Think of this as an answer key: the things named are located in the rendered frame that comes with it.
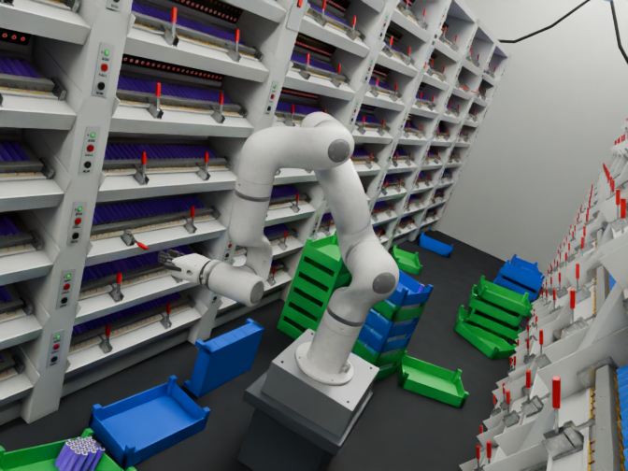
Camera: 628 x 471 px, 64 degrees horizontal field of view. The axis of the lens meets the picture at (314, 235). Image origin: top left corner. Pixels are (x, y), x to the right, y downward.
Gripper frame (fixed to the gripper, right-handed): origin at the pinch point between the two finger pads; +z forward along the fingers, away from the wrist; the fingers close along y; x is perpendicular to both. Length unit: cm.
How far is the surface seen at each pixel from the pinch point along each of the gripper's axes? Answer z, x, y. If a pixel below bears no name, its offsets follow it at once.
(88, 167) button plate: 10.2, 24.4, -20.5
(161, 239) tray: 15.6, -1.4, 12.4
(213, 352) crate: -2.9, -39.0, 23.6
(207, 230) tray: 15.5, -1.4, 34.9
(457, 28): 6, 113, 255
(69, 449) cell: 0, -48, -29
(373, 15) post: 4, 90, 115
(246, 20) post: 19, 72, 45
